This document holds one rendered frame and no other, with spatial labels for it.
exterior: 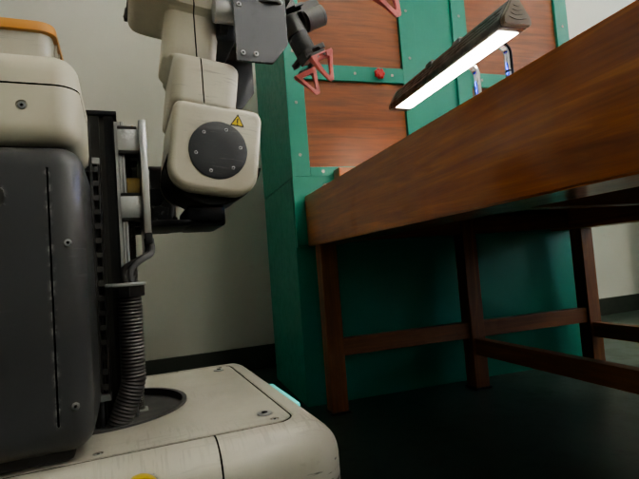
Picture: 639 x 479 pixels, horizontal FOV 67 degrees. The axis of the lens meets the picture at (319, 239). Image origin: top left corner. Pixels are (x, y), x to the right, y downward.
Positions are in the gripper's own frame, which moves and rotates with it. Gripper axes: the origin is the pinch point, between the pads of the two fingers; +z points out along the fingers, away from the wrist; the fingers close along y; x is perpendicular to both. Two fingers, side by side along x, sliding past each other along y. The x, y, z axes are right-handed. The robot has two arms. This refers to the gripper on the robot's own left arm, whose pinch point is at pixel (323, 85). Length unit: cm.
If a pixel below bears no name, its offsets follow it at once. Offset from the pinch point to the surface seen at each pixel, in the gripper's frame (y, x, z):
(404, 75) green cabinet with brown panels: 43, -61, 3
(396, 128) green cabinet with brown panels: 45, -47, 20
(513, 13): -33.7, -34.7, 10.0
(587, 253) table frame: 26, -89, 104
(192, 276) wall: 130, 41, 34
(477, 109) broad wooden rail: -56, 10, 24
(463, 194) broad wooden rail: -50, 16, 35
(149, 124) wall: 130, 21, -41
